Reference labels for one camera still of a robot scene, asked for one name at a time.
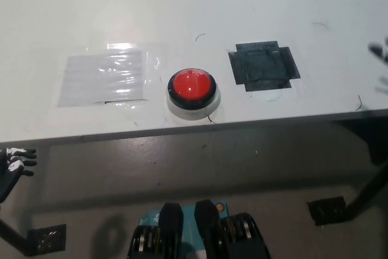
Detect black metal table leg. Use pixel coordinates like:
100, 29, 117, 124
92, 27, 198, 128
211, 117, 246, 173
0, 217, 33, 257
344, 161, 388, 222

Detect black robot torso teal top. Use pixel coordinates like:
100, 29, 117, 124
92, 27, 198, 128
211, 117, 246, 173
127, 199, 271, 259

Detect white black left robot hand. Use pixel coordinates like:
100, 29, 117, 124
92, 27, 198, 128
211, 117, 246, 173
0, 147, 38, 204

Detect black floor tape patch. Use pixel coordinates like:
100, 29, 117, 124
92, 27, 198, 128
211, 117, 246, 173
27, 223, 67, 257
306, 195, 348, 227

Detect black tape patch on desk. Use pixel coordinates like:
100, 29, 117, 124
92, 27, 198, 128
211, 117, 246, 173
227, 40, 302, 93

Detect black table underframe bracket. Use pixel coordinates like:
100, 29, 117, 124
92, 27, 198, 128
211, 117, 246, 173
332, 115, 388, 166

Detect red dome push button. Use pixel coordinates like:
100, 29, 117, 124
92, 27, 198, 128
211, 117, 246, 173
165, 67, 222, 121

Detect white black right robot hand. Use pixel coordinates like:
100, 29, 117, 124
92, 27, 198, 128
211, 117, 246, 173
367, 36, 388, 93

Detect clear glossy tape film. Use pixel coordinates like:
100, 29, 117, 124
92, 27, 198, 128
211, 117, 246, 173
85, 40, 162, 111

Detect clear taped plastic sheet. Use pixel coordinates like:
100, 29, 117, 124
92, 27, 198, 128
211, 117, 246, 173
57, 47, 150, 109

